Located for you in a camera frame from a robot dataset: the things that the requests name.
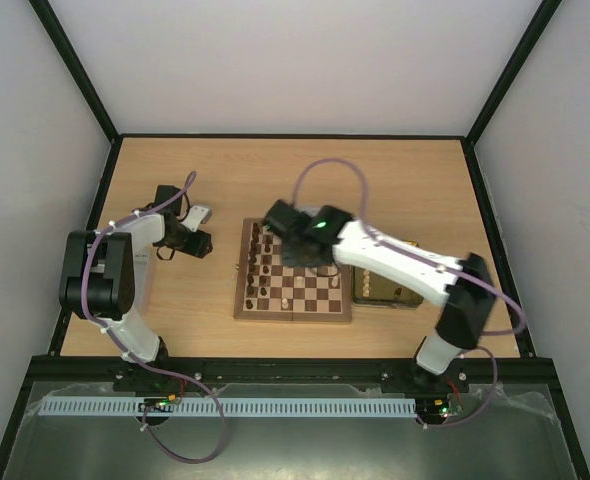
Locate wooden folding chess board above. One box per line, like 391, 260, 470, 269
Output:
233, 218, 352, 324

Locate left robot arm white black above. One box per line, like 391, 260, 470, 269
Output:
59, 185, 212, 363

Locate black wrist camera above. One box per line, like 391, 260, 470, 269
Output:
262, 199, 312, 239
153, 185, 184, 216

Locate black frame rail front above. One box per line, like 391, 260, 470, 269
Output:
27, 354, 559, 391

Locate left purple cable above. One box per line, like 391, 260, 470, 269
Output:
82, 170, 229, 464

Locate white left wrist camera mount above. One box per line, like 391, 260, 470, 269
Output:
180, 204, 212, 232

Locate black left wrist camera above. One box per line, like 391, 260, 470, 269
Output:
153, 185, 184, 216

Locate grey slotted cable duct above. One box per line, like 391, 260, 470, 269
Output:
38, 396, 416, 418

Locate gold metal tray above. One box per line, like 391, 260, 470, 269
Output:
352, 267, 424, 309

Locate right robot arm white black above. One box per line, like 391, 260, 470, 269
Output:
263, 200, 495, 392

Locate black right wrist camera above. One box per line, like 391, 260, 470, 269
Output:
262, 199, 312, 239

